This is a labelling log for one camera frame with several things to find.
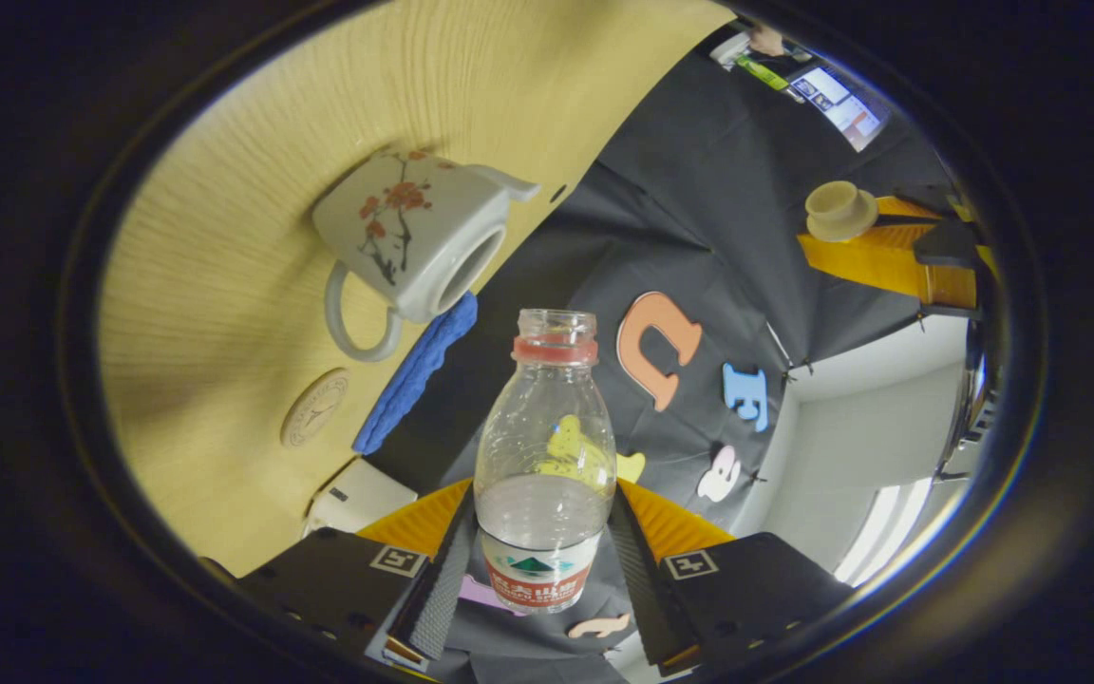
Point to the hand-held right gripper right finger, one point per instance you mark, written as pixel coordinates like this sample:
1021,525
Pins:
642,589

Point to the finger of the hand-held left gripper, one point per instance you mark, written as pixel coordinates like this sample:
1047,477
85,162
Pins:
889,261

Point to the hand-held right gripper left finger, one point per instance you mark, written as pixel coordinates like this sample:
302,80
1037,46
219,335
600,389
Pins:
438,589

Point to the clear plastic water bottle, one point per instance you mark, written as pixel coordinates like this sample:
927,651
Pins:
547,446

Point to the round wooden coaster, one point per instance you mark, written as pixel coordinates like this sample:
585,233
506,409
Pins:
314,408

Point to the white floral teacup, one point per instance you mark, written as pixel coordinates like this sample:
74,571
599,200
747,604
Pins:
405,228

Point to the green bottle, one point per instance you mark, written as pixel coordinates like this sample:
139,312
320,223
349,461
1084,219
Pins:
761,72

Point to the white toaster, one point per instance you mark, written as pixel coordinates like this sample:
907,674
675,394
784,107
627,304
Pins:
357,499

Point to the computer monitor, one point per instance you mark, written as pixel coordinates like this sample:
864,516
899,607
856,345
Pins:
841,104

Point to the black backdrop cloth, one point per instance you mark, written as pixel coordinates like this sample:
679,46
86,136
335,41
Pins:
718,237

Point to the blue towel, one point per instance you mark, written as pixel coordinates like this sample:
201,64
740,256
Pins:
414,375

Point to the white side table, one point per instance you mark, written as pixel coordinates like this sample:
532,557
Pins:
727,47

